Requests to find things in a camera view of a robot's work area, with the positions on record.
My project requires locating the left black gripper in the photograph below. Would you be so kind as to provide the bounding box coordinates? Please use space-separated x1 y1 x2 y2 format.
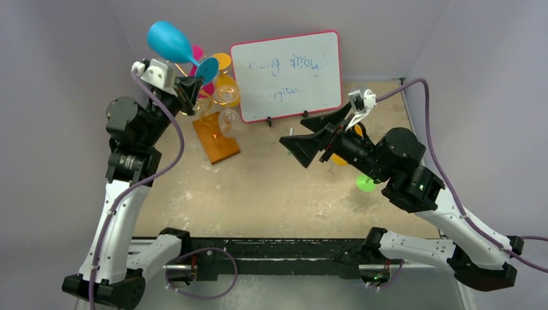
141 74 203 147

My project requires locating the pink plastic wine glass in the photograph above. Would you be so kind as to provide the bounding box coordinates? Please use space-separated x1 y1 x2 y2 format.
191 45 215 98

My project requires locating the orange plastic wine glass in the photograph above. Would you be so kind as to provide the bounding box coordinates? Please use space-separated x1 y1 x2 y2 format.
331 123 364 166

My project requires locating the yellow plastic wine glass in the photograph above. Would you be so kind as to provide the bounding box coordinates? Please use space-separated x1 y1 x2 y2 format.
211 52 241 108

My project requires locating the blue plastic wine glass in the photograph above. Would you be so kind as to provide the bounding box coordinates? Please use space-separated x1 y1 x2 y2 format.
146 21 218 80

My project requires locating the clear wine glass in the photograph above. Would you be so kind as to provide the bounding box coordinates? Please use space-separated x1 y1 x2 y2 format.
214 84 241 138

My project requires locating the gold wire wine glass rack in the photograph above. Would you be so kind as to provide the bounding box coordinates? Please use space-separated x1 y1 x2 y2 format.
177 59 242 166

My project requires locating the green plastic wine glass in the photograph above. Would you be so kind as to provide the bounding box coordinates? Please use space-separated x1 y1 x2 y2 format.
355 174 376 192

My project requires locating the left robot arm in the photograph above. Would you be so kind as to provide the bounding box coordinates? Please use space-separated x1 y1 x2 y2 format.
62 77 203 309

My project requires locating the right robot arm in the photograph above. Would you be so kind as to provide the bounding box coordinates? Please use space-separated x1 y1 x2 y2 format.
280 104 523 292

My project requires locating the pink framed whiteboard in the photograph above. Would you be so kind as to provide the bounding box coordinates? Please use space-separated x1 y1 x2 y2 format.
230 30 343 123

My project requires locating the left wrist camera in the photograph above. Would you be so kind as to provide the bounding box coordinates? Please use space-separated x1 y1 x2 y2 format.
131 58 178 97

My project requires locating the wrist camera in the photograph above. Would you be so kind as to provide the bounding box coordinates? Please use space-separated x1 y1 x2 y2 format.
345 88 377 130
131 58 178 97

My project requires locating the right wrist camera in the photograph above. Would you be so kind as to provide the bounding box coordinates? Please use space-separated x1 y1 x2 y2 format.
345 88 377 130

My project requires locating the black aluminium base frame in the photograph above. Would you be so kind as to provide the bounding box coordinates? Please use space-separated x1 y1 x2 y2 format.
160 236 400 281

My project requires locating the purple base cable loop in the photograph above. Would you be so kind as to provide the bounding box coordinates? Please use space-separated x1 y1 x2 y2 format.
165 247 239 301

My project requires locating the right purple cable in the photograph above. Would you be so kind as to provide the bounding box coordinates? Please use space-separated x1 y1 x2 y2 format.
375 77 548 274

